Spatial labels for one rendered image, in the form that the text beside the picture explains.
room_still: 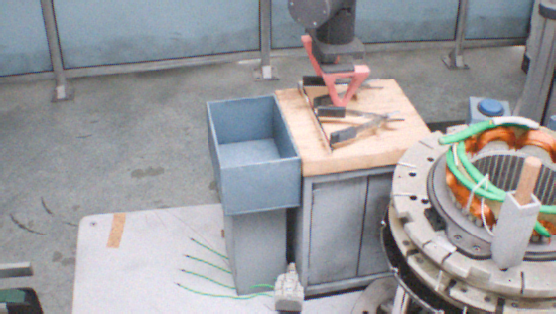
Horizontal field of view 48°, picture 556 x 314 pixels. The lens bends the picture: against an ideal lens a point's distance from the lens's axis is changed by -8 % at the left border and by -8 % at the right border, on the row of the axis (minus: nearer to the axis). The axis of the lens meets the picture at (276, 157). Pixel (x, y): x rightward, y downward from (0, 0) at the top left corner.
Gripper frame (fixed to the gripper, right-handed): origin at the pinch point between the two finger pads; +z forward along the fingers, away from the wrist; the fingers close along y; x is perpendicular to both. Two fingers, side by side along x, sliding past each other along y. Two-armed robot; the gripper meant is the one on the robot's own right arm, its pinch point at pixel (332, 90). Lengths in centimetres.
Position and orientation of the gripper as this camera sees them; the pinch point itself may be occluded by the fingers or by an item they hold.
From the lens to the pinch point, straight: 100.5
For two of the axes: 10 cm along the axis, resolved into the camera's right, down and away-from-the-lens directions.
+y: 2.2, 5.7, -7.9
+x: 9.8, -1.2, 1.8
